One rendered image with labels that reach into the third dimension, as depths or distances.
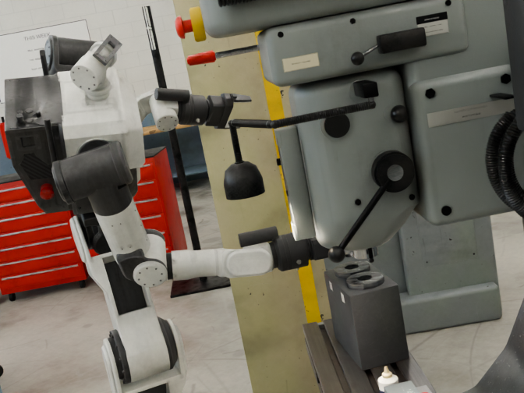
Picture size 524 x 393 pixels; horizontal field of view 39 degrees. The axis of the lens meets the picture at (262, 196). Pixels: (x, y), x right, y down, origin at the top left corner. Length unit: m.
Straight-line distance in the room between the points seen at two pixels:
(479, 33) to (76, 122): 0.87
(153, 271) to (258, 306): 1.58
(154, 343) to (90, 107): 0.62
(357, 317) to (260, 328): 1.60
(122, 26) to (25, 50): 1.35
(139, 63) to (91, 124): 8.73
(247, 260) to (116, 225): 0.32
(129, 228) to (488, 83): 0.82
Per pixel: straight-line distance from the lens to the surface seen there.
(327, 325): 2.05
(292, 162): 1.34
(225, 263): 1.74
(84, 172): 1.57
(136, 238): 1.68
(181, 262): 1.75
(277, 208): 3.14
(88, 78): 1.66
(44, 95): 1.77
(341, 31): 1.24
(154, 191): 5.91
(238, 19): 1.21
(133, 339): 1.91
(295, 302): 3.26
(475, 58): 1.30
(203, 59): 1.43
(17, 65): 10.67
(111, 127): 1.67
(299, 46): 1.23
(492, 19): 1.31
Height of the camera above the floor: 1.71
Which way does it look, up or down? 12 degrees down
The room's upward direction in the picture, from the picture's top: 11 degrees counter-clockwise
